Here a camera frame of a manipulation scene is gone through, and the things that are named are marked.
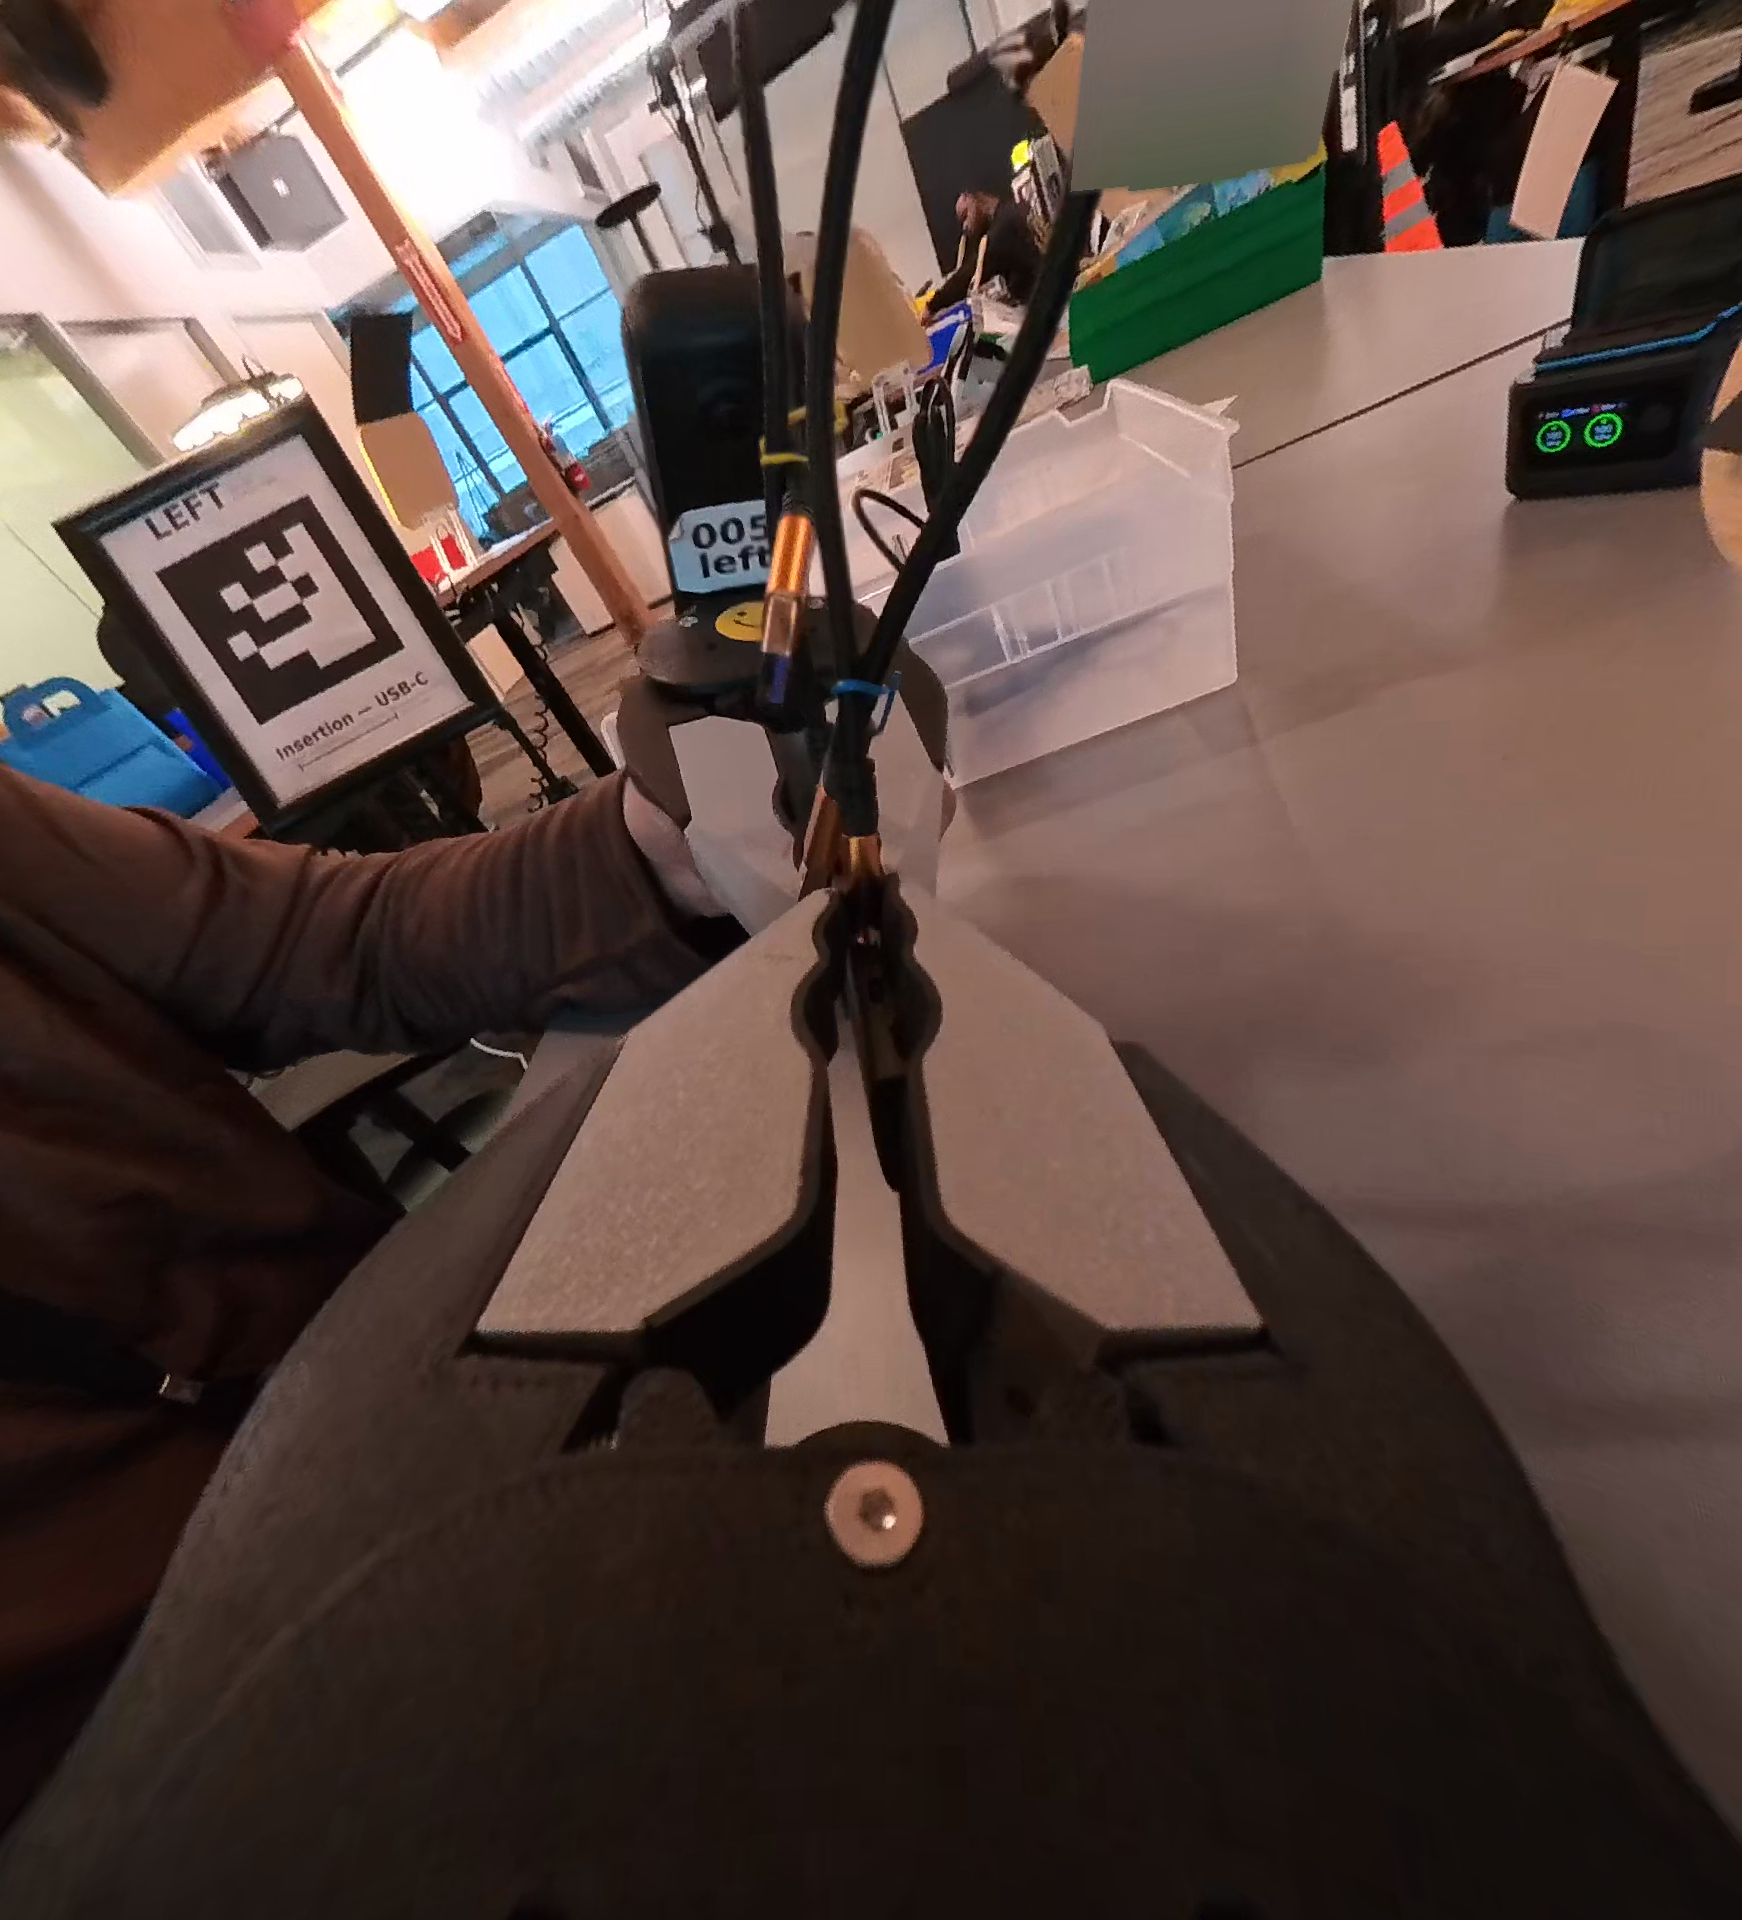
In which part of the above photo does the orange traffic cone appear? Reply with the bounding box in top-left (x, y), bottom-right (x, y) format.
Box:
top-left (1374, 118), bottom-right (1445, 258)

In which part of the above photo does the wooden post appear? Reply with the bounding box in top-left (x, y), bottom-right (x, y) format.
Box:
top-left (274, 34), bottom-right (658, 644)

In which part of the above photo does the small black cable loop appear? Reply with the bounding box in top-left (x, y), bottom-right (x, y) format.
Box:
top-left (855, 379), bottom-right (968, 584)

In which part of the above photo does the person's left forearm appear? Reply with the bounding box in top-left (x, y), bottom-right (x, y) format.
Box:
top-left (0, 731), bottom-right (753, 1075)

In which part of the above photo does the black charging case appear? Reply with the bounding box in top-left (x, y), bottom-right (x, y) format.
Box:
top-left (1502, 149), bottom-right (1742, 502)

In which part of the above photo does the black square panel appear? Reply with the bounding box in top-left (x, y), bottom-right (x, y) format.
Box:
top-left (344, 309), bottom-right (419, 427)

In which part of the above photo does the beige card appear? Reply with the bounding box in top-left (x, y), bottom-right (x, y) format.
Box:
top-left (360, 413), bottom-right (459, 528)

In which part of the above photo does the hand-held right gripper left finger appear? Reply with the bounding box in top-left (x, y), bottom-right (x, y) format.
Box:
top-left (469, 883), bottom-right (844, 1420)

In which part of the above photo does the clear plastic bin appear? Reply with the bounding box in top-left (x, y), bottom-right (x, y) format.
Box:
top-left (838, 379), bottom-right (1244, 792)

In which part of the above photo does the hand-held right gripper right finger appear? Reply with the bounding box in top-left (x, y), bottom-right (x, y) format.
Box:
top-left (882, 883), bottom-right (1273, 1443)

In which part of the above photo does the pendant lamp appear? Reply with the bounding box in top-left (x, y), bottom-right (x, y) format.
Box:
top-left (169, 364), bottom-right (308, 454)

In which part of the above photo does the black cable with gold plugs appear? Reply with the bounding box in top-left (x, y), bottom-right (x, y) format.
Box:
top-left (728, 0), bottom-right (1105, 1192)

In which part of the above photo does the white paper tag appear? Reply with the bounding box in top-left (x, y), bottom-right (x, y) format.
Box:
top-left (1507, 56), bottom-right (1623, 242)

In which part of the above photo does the black ceiling speaker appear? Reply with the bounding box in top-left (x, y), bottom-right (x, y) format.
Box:
top-left (209, 131), bottom-right (350, 251)

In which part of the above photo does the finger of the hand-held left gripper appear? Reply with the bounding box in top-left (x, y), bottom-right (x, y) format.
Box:
top-left (870, 741), bottom-right (960, 901)
top-left (672, 719), bottom-right (801, 935)

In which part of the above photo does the green bin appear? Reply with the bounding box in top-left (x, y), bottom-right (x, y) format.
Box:
top-left (1066, 162), bottom-right (1330, 388)

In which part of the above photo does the black easel stand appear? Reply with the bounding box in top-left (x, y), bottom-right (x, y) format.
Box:
top-left (248, 591), bottom-right (623, 849)

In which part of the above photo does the framed marker sign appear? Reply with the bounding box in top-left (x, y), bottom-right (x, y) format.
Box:
top-left (55, 392), bottom-right (508, 839)

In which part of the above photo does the blue tote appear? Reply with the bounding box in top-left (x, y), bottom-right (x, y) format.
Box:
top-left (0, 675), bottom-right (224, 820)

